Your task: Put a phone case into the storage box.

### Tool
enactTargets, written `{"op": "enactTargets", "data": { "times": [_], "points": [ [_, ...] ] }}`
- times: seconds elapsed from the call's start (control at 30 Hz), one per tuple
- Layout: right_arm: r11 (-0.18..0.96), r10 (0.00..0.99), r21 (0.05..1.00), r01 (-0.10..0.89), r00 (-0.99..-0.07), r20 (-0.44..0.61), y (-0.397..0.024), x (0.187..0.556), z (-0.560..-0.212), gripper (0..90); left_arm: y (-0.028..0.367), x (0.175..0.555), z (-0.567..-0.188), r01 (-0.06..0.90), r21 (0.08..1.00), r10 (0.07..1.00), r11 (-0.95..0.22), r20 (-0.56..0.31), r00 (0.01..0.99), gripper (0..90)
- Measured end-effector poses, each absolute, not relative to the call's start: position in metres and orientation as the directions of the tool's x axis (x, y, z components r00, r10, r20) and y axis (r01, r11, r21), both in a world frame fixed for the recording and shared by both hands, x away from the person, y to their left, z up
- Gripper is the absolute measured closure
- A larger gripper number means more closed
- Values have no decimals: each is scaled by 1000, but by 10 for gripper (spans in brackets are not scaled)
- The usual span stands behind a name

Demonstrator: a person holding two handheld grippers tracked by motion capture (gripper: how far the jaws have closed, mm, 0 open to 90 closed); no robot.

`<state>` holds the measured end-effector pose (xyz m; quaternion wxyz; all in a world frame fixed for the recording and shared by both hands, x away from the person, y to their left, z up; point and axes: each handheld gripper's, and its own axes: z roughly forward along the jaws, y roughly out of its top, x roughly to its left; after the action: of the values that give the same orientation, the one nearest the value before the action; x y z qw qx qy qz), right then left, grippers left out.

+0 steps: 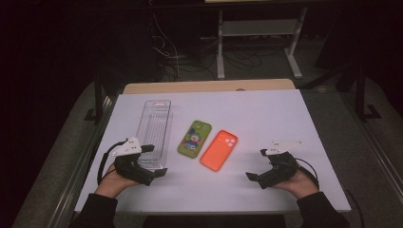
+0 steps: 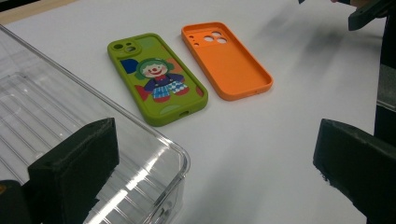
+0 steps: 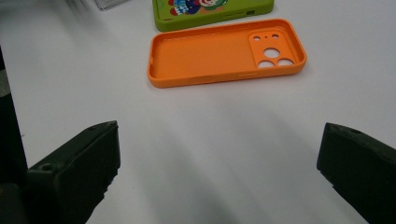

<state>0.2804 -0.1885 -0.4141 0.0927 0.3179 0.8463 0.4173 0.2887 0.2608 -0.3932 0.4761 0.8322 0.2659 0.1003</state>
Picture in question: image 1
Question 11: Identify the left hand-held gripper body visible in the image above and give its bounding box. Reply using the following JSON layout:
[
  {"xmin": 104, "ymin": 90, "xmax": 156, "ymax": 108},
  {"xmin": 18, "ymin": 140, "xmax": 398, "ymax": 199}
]
[{"xmin": 112, "ymin": 137, "xmax": 156, "ymax": 187}]

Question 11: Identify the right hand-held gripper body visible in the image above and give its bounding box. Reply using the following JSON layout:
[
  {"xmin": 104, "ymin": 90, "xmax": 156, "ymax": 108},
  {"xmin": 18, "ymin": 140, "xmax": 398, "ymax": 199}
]
[{"xmin": 258, "ymin": 140, "xmax": 303, "ymax": 190}]

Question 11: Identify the clear plastic rack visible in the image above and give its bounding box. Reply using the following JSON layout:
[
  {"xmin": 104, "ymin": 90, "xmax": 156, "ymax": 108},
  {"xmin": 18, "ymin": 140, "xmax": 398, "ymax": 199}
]
[{"xmin": 136, "ymin": 99, "xmax": 174, "ymax": 170}]

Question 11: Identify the orange phone case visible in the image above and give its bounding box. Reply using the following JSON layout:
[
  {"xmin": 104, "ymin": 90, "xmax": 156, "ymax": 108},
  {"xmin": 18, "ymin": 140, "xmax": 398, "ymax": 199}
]
[{"xmin": 200, "ymin": 129, "xmax": 239, "ymax": 173}]

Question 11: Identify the green cartoon phone case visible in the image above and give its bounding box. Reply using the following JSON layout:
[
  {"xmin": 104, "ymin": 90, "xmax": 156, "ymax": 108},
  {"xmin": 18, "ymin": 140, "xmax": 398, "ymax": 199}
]
[{"xmin": 177, "ymin": 120, "xmax": 213, "ymax": 160}]

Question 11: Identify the person's left hand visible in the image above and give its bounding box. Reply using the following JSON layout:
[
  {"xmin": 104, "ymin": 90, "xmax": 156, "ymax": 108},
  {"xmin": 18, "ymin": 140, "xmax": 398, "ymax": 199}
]
[{"xmin": 94, "ymin": 162, "xmax": 141, "ymax": 199}]

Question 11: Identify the person's right hand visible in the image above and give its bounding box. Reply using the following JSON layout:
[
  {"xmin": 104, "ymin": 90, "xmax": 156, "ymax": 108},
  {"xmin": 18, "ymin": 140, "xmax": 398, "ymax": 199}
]
[{"xmin": 272, "ymin": 162, "xmax": 319, "ymax": 200}]

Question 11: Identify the black metal stand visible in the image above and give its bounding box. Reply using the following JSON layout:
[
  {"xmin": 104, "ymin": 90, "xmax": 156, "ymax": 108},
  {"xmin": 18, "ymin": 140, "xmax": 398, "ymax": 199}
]
[
  {"xmin": 336, "ymin": 61, "xmax": 383, "ymax": 123},
  {"xmin": 84, "ymin": 74, "xmax": 107, "ymax": 124}
]

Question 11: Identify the right hand-held gripper cable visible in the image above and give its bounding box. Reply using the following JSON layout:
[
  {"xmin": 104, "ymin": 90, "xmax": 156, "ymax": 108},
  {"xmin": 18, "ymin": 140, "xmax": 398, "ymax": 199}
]
[{"xmin": 296, "ymin": 157, "xmax": 320, "ymax": 190}]

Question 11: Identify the metal floor rail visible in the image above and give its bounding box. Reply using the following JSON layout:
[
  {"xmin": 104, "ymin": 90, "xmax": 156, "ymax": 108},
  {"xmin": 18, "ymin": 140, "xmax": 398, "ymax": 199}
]
[
  {"xmin": 341, "ymin": 93, "xmax": 403, "ymax": 199},
  {"xmin": 47, "ymin": 94, "xmax": 117, "ymax": 228}
]

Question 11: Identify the thin black floor cable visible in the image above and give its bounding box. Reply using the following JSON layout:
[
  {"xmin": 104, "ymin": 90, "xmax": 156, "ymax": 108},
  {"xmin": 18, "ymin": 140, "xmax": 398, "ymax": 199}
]
[{"xmin": 344, "ymin": 188, "xmax": 366, "ymax": 228}]

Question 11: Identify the tangle of floor cables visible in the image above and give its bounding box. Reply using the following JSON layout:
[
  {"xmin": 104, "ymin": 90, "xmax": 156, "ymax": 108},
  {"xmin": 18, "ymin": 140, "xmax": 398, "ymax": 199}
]
[{"xmin": 148, "ymin": 12, "xmax": 286, "ymax": 81}]

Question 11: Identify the white metal desk frame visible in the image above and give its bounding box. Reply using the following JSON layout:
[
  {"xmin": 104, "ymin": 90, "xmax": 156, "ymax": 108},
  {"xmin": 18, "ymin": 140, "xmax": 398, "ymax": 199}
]
[{"xmin": 216, "ymin": 7, "xmax": 309, "ymax": 80}]

